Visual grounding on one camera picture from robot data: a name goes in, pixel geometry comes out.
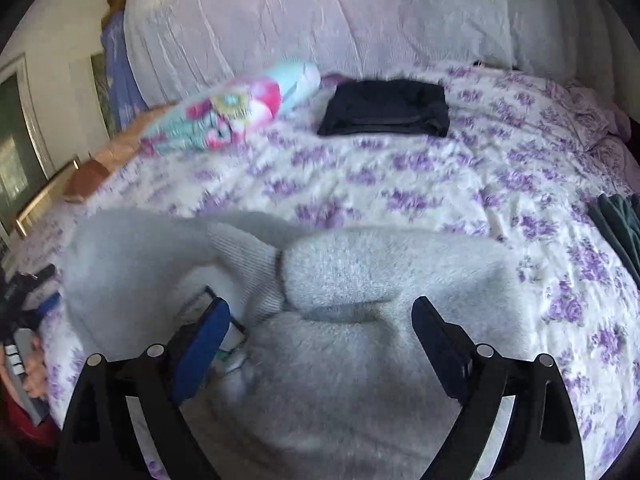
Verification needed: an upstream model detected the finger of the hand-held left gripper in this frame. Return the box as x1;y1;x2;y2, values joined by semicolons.
30;292;63;322

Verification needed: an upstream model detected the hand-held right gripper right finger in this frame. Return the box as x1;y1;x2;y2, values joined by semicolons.
411;296;586;480

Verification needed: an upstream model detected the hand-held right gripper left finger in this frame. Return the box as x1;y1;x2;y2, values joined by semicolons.
59;299;232;480

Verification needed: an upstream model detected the grey knit sweater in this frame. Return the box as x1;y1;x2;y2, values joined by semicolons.
60;209;531;480

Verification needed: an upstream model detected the person's left hand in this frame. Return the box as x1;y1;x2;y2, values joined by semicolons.
22;335;51;402

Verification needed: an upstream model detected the brown pillow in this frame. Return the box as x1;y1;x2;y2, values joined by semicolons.
65;157;108;203

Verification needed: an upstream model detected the purple floral bed sheet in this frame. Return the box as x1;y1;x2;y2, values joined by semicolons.
10;60;640;480

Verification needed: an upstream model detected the glass door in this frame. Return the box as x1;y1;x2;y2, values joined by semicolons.
0;55;53;231

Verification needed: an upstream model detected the tan orange blanket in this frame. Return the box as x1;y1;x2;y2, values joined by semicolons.
95;105;173;171

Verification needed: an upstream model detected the dark green garment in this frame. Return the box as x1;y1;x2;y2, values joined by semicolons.
586;192;640;286

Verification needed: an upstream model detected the blue floral cloth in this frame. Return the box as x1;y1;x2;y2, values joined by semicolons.
100;10;148;131

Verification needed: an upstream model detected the folded dark navy garment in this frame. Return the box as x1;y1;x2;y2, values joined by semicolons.
317;79;450;138

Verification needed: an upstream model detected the folded teal pink floral quilt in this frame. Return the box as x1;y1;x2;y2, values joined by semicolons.
140;61;322;157

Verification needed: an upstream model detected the golden wooden bed rail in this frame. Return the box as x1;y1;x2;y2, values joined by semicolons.
14;154;82;238

